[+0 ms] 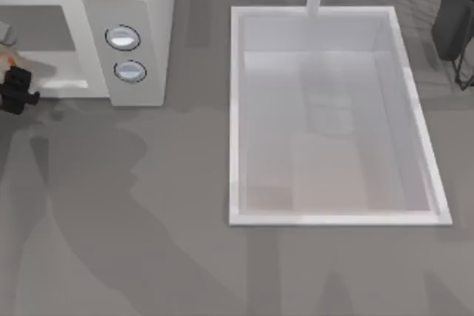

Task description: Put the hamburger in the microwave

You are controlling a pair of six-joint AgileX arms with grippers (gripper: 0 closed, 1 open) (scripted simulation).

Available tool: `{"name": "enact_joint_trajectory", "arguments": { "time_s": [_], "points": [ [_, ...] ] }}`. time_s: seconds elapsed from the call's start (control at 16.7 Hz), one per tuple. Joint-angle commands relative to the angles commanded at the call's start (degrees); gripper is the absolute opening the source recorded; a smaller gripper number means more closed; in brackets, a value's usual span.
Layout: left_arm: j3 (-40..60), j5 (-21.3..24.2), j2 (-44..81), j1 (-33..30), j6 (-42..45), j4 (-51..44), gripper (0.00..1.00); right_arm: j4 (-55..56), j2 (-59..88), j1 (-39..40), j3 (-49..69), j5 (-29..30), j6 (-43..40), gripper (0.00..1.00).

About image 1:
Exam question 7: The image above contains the tan and orange object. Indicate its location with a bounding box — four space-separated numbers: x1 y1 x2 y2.
0 43 16 70

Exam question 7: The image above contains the white sink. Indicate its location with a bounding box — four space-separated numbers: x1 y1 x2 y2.
223 5 454 228

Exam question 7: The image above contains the small microwave knob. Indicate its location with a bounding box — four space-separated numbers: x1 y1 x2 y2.
113 59 148 84

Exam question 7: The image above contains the pale microwave oven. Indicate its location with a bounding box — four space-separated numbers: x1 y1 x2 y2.
0 0 175 108

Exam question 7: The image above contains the pale grey rounded box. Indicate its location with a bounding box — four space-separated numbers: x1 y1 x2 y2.
0 21 19 47

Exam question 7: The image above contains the large microwave knob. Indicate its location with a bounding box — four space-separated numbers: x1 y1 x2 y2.
104 24 142 53

